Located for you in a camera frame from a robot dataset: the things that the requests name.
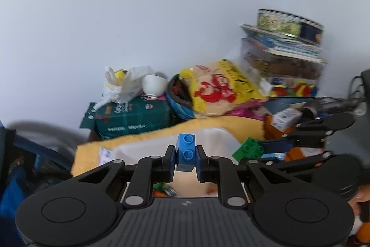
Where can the wooden shape puzzle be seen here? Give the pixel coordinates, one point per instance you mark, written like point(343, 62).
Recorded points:
point(294, 89)

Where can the white plastic bin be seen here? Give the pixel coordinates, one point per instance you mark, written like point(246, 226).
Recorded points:
point(214, 142)

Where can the decorated round tin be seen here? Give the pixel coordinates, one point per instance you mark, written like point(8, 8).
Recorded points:
point(277, 21)

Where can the white plastic bag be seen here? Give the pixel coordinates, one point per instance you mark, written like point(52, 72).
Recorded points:
point(127, 85)

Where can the green cardboard box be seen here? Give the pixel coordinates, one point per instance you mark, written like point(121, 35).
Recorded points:
point(133, 119)

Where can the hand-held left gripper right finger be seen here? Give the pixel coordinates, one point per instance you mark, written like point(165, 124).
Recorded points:
point(200, 163)

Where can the light blue toy brick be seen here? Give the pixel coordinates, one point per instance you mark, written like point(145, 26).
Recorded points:
point(188, 153)

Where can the dark green toy piece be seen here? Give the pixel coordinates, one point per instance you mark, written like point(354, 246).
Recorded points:
point(158, 185)

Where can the orange box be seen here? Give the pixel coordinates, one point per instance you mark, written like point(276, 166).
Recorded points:
point(271, 132)

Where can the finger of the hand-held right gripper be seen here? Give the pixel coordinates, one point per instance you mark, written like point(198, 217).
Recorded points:
point(300, 163)
point(274, 146)

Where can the small white box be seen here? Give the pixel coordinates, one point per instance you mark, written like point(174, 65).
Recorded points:
point(284, 118)

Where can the person's right hand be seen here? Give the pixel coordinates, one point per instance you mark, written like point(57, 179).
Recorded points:
point(355, 203)

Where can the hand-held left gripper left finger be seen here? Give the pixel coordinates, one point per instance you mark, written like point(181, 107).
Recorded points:
point(172, 160)

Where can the yellow blanket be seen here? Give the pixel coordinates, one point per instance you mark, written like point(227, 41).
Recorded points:
point(92, 153)

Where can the blue cardboard box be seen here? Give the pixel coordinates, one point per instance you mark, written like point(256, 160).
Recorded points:
point(274, 156)

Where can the pink plastic bag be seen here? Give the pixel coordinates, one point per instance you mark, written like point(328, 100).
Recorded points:
point(248, 113)

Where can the white cup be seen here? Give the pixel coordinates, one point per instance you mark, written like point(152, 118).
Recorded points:
point(153, 85)

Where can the green square toy brick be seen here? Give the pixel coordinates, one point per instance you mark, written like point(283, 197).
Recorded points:
point(248, 148)

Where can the black device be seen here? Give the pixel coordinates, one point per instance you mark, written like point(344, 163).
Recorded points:
point(310, 108)

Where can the stack of books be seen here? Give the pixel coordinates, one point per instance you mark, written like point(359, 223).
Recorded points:
point(283, 46)

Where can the clear plastic box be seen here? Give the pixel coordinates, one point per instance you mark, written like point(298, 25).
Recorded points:
point(283, 67)

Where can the yellow snack bag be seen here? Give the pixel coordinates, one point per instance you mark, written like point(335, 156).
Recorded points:
point(219, 90)

